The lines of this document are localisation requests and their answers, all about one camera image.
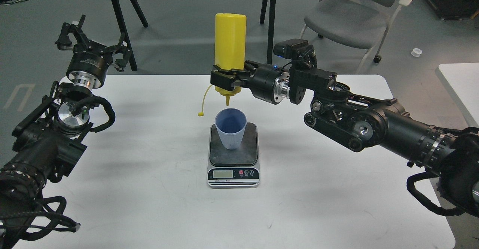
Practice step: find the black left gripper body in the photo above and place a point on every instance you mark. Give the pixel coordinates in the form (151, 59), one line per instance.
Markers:
(89, 65)

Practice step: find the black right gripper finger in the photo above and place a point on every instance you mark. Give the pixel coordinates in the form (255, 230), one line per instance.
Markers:
(248, 70)
(228, 80)

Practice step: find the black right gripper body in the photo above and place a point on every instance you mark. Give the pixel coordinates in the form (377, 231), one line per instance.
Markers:
(267, 82)

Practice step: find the yellow squeeze bottle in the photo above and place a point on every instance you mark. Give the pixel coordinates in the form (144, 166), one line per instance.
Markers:
(229, 46)

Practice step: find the blue ribbed plastic cup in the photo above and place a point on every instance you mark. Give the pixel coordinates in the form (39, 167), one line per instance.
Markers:
(231, 125)

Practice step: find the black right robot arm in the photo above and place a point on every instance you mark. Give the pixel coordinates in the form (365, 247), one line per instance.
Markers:
(449, 184)

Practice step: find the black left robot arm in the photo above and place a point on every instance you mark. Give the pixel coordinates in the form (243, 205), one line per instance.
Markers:
(49, 140)

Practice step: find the digital kitchen scale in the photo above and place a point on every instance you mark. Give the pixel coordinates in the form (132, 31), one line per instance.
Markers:
(237, 168)

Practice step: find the grey office chair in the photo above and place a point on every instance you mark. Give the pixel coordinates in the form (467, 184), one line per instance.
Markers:
(352, 24)

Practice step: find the small white spool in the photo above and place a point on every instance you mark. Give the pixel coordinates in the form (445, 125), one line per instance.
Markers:
(416, 52)

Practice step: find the white side table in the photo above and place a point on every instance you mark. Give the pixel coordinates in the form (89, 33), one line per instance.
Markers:
(461, 80)

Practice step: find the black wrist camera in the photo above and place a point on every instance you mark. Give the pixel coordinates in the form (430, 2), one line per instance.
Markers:
(293, 48)

